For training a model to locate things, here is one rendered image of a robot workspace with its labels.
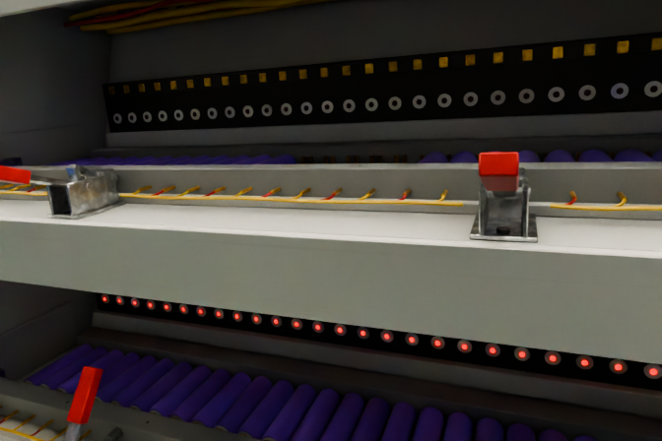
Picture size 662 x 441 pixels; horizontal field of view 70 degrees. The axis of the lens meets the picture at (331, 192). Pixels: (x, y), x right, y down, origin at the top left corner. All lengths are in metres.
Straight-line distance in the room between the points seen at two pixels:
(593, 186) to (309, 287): 0.15
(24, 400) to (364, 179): 0.34
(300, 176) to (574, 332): 0.17
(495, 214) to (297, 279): 0.10
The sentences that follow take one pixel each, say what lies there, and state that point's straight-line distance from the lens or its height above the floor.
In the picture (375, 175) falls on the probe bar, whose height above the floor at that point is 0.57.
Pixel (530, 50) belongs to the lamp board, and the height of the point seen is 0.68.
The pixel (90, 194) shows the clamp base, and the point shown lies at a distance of 0.35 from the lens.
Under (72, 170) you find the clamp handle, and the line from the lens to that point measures 0.35.
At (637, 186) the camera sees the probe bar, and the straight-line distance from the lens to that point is 0.27.
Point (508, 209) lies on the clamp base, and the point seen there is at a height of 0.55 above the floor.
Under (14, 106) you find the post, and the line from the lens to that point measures 0.55.
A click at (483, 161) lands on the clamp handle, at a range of 0.16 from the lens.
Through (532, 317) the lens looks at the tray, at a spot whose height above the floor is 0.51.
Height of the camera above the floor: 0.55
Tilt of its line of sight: 3 degrees up
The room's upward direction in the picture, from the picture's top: 2 degrees clockwise
